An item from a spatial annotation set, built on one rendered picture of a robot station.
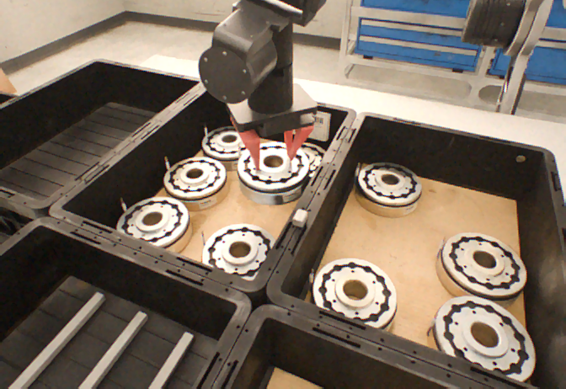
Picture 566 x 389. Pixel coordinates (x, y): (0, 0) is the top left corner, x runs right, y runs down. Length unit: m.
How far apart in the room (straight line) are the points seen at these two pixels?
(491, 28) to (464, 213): 0.84
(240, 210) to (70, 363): 0.29
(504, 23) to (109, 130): 1.15
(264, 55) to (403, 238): 0.35
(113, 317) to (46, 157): 0.41
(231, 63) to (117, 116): 0.60
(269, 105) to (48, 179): 0.47
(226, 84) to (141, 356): 0.32
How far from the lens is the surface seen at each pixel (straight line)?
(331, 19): 3.45
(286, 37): 0.42
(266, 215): 0.60
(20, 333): 0.58
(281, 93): 0.44
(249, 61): 0.35
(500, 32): 1.40
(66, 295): 0.58
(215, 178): 0.63
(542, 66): 2.57
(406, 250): 0.58
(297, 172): 0.52
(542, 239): 0.58
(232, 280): 0.40
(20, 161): 0.87
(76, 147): 0.85
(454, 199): 0.68
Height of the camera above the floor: 1.26
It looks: 40 degrees down
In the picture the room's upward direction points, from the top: straight up
